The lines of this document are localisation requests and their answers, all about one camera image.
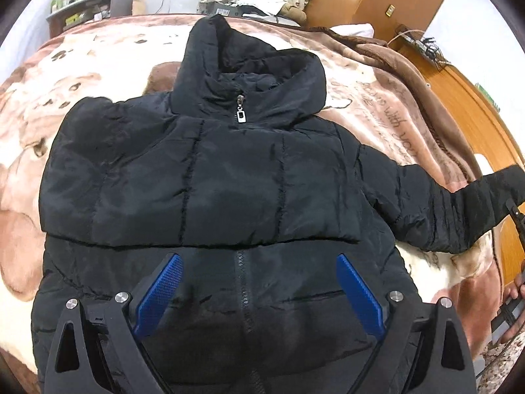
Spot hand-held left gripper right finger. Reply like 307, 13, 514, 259
335, 253, 478, 394

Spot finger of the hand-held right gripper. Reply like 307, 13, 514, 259
506, 199, 525, 251

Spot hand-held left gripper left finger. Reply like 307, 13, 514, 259
43, 253, 184, 394

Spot black hooded puffer jacket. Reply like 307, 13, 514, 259
31, 13, 525, 394

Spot person's right hand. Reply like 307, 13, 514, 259
501, 279, 525, 343

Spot wooden headboard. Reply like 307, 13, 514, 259
396, 41, 525, 296

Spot small green item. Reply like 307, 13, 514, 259
476, 84, 502, 112

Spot power strip with plugs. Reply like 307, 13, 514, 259
400, 32, 450, 66

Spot brown printed plush blanket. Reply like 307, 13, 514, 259
0, 12, 507, 394

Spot white pillow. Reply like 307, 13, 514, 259
331, 22, 376, 40

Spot brown stuffed toy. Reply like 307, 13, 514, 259
282, 3, 308, 24

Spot dark flat box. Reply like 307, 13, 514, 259
199, 0, 288, 20

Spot cluttered wall shelf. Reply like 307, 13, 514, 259
46, 0, 142, 35

